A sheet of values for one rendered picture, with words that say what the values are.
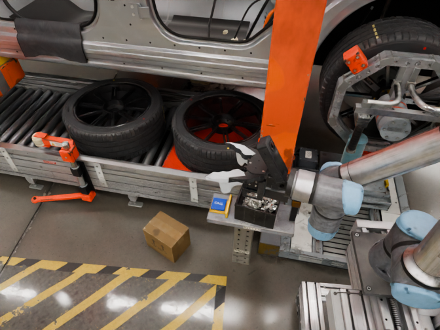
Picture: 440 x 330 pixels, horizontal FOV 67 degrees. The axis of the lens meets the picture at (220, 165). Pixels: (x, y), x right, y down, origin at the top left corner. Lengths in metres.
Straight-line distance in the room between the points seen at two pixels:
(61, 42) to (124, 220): 1.15
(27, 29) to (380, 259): 2.19
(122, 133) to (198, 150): 0.49
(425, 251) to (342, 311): 0.41
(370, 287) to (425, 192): 1.65
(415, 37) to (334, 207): 1.09
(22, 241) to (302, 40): 1.99
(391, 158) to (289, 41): 0.58
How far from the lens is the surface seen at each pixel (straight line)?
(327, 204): 0.80
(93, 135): 2.16
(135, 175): 2.07
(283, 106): 1.39
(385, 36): 1.72
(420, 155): 0.86
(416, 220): 1.09
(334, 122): 1.81
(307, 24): 1.23
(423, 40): 1.75
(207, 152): 1.92
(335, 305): 1.23
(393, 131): 1.70
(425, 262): 0.94
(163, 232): 1.98
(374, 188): 2.29
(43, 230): 2.44
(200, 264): 2.05
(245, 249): 1.95
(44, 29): 2.35
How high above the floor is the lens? 1.82
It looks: 46 degrees down
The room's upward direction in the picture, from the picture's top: straight up
